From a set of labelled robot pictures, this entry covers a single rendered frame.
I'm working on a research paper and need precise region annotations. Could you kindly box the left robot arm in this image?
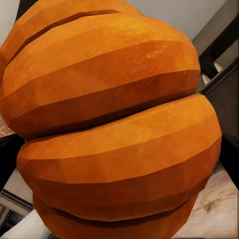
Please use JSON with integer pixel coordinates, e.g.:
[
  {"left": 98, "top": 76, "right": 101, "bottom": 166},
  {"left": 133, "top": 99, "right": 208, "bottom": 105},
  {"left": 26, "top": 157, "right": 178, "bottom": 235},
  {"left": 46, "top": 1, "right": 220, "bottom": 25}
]
[{"left": 0, "top": 209, "right": 51, "bottom": 239}]

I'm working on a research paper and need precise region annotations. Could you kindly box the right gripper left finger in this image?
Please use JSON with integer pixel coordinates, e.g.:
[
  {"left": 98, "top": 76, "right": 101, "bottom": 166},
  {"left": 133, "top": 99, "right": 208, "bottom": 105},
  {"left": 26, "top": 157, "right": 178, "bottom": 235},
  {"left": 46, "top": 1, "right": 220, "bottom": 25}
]
[{"left": 0, "top": 133, "right": 25, "bottom": 192}]

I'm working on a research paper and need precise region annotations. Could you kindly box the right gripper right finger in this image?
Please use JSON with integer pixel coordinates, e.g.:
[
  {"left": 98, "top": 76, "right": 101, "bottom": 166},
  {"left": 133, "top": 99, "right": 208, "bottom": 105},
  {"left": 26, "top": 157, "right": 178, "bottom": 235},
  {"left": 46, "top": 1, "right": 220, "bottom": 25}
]
[{"left": 218, "top": 133, "right": 239, "bottom": 190}]

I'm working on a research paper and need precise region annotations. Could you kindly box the pumpkin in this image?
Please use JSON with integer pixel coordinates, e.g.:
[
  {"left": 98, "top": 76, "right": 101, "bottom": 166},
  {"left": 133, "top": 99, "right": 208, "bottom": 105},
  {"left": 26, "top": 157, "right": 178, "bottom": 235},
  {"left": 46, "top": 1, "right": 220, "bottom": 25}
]
[{"left": 0, "top": 0, "right": 222, "bottom": 239}]

